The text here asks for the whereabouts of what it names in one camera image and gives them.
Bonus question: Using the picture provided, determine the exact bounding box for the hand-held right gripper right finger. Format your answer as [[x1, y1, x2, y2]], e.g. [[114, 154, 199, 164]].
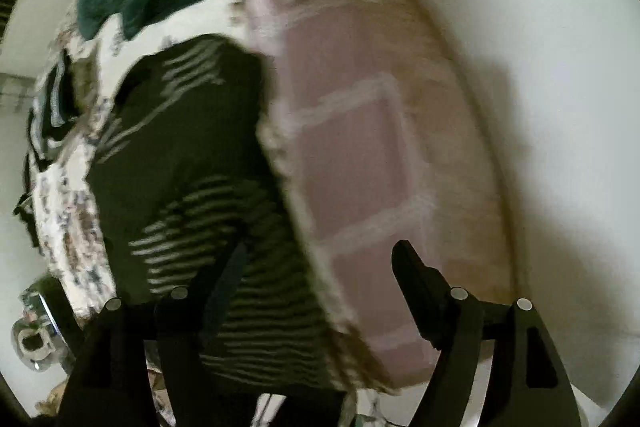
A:
[[391, 240, 583, 427]]

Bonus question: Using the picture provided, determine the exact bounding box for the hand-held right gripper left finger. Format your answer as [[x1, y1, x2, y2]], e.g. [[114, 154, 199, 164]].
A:
[[56, 241, 251, 427]]

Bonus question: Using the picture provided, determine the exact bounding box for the dark striped garment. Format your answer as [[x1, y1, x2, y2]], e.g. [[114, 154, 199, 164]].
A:
[[84, 34, 351, 427]]

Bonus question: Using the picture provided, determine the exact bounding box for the pink checked blanket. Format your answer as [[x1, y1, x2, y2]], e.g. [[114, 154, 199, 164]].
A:
[[240, 0, 521, 395]]

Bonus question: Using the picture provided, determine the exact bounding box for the white floral printed cloth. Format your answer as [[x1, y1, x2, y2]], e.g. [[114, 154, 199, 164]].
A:
[[27, 0, 241, 323]]

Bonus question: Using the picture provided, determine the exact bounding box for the shiny metal object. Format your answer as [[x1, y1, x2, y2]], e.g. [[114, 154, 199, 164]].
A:
[[11, 279, 68, 373]]

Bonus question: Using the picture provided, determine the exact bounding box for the black and white striped cloth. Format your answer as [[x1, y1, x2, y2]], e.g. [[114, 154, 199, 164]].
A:
[[24, 49, 83, 172]]

